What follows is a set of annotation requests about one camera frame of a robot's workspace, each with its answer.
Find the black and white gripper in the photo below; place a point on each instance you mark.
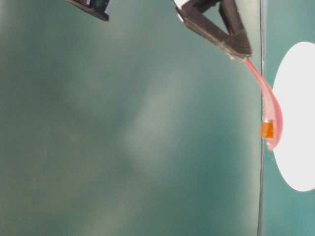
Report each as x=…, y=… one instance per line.
x=234, y=42

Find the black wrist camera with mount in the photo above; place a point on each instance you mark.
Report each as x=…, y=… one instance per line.
x=96, y=8

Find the white round bowl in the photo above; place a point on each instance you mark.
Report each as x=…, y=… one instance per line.
x=294, y=87

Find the small orange-red block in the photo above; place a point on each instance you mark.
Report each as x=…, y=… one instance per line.
x=267, y=129

